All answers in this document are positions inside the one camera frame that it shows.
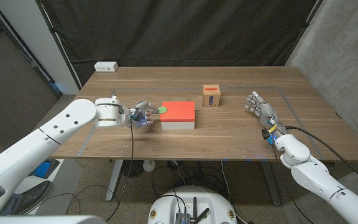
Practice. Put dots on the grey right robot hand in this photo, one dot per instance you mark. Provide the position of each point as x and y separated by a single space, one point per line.
266 110

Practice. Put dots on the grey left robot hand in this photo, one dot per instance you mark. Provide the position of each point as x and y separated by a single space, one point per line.
141 115

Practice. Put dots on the green round coin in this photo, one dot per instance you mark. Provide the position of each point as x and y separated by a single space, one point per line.
163 110

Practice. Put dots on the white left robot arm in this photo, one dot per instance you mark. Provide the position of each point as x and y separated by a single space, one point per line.
57 127

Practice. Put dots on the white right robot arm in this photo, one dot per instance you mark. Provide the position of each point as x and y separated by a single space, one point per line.
315 180

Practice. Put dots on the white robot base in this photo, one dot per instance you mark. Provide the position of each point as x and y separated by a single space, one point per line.
166 202

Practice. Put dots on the red box with white base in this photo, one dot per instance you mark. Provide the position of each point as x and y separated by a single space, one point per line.
179 112

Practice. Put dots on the wooden box with coloured slots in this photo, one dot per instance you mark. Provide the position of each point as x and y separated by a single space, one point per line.
211 95

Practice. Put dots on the white round floor object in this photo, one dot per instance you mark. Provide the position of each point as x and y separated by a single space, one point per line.
149 166

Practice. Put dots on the black round floor fan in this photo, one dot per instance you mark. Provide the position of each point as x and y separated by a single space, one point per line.
132 169

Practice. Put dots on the white power strip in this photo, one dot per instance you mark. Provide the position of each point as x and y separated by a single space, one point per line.
106 66

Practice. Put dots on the black backdrop stand pole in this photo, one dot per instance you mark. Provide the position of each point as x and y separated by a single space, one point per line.
305 24
53 31

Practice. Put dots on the white table leg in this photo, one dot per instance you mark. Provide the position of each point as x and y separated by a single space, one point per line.
113 180

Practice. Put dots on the grey table leg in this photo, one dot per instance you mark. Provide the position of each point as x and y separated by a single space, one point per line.
270 183

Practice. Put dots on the black backdrop curtain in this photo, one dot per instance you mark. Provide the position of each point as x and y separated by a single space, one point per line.
179 31

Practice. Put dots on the white floor platform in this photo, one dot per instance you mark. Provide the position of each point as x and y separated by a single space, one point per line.
67 180

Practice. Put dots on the blue foot pedal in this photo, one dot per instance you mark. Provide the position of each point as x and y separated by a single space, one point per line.
42 169

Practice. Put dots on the dark leather shoe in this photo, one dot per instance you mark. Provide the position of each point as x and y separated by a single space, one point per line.
33 196

